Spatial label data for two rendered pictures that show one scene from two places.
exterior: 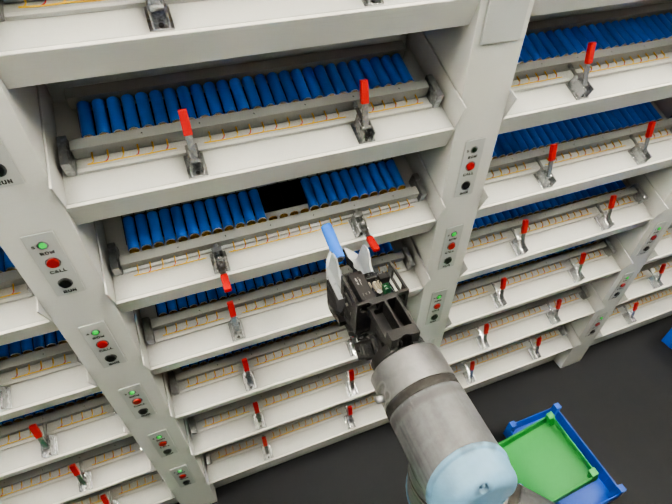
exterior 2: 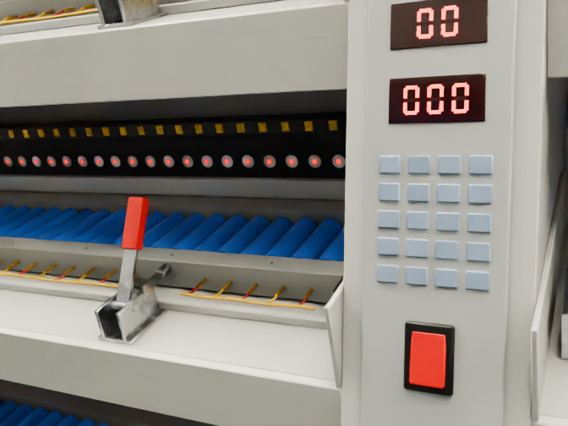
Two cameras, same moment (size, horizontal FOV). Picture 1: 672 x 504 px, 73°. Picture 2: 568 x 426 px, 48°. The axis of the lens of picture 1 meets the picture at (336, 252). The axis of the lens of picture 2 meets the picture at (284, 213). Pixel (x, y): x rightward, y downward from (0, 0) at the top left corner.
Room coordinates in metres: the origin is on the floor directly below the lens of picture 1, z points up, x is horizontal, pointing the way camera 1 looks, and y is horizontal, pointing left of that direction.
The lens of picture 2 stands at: (0.45, -0.43, 1.46)
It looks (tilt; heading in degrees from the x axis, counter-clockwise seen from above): 3 degrees down; 47
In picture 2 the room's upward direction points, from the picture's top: 1 degrees clockwise
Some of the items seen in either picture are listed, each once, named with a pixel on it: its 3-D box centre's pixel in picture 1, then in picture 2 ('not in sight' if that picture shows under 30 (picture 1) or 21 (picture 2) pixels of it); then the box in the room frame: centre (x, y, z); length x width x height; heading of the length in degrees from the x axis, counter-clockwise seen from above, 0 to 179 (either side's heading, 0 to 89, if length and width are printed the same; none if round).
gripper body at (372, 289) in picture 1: (381, 319); not in sight; (0.36, -0.06, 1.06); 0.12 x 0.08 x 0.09; 21
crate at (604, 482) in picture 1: (560, 459); not in sight; (0.59, -0.72, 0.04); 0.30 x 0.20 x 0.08; 21
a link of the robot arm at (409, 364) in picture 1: (408, 378); not in sight; (0.28, -0.09, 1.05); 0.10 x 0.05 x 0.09; 111
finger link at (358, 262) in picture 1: (362, 260); not in sight; (0.47, -0.04, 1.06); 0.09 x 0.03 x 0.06; 17
